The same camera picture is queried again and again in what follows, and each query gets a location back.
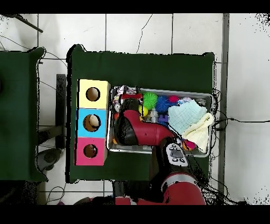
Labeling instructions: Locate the green covered side table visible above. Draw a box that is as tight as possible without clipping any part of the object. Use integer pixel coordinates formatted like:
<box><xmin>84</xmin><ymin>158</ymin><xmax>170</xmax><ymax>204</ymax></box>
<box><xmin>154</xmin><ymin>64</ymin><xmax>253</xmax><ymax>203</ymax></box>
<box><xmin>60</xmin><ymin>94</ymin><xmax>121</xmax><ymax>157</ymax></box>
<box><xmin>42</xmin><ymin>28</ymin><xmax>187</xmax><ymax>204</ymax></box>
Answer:
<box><xmin>0</xmin><ymin>47</ymin><xmax>46</xmax><ymax>183</ymax></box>

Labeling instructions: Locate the black rod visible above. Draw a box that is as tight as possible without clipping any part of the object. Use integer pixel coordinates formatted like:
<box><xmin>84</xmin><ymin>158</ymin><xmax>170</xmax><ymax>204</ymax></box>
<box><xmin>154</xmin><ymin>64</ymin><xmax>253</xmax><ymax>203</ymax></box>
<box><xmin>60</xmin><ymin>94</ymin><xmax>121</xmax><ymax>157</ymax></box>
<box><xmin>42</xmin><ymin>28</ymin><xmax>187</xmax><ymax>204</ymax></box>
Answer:
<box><xmin>0</xmin><ymin>14</ymin><xmax>44</xmax><ymax>33</ymax></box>

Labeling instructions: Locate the wooden box with three holes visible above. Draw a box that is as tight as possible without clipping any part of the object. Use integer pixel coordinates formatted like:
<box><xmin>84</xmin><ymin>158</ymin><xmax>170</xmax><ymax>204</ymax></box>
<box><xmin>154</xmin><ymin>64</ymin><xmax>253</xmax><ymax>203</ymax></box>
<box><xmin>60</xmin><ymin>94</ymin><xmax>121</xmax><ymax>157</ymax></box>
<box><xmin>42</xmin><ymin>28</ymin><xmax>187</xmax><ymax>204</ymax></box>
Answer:
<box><xmin>75</xmin><ymin>78</ymin><xmax>111</xmax><ymax>167</ymax></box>

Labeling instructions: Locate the grey stand base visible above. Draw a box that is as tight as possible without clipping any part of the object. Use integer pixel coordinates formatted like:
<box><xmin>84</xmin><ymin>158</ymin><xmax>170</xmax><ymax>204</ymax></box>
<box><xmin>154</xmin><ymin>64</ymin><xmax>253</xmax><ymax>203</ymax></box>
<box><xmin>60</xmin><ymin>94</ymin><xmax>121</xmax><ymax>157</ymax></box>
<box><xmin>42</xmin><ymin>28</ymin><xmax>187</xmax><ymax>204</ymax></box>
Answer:
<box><xmin>37</xmin><ymin>126</ymin><xmax>64</xmax><ymax>172</ymax></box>

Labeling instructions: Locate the colourful printed packet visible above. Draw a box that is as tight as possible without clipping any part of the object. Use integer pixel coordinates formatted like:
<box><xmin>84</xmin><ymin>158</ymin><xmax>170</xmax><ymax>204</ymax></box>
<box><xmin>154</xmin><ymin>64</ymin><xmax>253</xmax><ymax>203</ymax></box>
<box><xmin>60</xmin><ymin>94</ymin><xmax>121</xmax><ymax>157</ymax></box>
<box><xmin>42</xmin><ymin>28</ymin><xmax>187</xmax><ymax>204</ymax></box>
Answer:
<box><xmin>111</xmin><ymin>86</ymin><xmax>137</xmax><ymax>96</ymax></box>

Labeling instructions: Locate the blue spiky ball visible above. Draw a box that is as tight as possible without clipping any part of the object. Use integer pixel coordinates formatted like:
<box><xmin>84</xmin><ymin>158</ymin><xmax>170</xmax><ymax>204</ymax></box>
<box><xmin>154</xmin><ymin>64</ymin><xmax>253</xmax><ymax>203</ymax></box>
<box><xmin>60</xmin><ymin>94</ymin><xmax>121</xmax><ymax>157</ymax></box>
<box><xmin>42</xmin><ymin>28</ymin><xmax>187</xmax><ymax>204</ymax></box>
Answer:
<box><xmin>155</xmin><ymin>95</ymin><xmax>171</xmax><ymax>114</ymax></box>

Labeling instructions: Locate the dark green table cloth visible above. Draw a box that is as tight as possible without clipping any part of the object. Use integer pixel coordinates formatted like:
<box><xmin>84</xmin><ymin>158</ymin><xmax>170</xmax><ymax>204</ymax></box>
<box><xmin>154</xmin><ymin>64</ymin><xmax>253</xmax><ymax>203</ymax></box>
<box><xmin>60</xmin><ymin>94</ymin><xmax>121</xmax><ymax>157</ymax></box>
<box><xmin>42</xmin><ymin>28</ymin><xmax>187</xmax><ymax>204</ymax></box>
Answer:
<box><xmin>66</xmin><ymin>44</ymin><xmax>216</xmax><ymax>184</ymax></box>

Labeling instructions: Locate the shallow clear mesh bin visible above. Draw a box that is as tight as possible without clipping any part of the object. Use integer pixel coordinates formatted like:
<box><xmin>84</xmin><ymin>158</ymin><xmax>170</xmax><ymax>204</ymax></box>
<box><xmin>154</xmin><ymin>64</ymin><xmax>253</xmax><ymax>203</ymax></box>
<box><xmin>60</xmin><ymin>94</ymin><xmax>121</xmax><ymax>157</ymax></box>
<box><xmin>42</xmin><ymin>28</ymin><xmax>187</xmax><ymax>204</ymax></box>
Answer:
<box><xmin>107</xmin><ymin>86</ymin><xmax>213</xmax><ymax>158</ymax></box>

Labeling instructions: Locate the black upright panel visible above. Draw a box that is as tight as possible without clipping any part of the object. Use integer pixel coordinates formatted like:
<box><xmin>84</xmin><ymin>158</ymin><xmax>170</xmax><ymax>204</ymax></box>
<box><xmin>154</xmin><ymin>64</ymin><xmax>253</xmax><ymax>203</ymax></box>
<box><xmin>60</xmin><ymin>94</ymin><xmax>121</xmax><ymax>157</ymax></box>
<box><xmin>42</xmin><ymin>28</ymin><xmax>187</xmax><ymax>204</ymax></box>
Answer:
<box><xmin>54</xmin><ymin>73</ymin><xmax>68</xmax><ymax>149</ymax></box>

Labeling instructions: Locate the black cable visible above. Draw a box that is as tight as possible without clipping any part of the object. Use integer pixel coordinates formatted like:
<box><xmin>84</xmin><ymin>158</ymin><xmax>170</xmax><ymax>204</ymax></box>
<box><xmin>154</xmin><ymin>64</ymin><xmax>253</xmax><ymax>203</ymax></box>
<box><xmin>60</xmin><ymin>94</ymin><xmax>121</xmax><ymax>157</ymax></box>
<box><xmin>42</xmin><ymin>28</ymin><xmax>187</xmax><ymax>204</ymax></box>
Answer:
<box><xmin>213</xmin><ymin>117</ymin><xmax>270</xmax><ymax>128</ymax></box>

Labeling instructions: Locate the cream yellow muslin cloth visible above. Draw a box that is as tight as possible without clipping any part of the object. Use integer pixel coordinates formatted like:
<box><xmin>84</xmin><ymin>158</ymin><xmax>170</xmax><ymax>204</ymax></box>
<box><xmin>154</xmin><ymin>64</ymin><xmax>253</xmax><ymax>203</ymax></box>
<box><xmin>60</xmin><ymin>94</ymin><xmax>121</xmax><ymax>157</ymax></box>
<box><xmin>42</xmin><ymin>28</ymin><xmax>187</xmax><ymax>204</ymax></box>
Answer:
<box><xmin>181</xmin><ymin>112</ymin><xmax>215</xmax><ymax>153</ymax></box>

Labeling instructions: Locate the mint green muslin cloth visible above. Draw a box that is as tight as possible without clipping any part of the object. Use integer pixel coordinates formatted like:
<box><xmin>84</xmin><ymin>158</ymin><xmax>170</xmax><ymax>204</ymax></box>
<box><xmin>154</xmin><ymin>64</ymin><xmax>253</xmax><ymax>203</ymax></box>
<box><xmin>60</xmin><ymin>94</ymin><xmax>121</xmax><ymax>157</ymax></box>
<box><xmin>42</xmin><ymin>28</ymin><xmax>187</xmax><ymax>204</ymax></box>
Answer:
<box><xmin>168</xmin><ymin>99</ymin><xmax>208</xmax><ymax>137</ymax></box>

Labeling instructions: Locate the green spiky ball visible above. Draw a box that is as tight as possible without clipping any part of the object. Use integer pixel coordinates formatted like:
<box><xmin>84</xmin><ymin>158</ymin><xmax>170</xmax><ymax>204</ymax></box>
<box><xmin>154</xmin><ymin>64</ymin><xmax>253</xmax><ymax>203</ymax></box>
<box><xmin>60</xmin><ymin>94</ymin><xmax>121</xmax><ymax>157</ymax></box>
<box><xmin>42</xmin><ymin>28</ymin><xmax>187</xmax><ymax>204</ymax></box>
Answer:
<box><xmin>142</xmin><ymin>92</ymin><xmax>158</xmax><ymax>110</ymax></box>

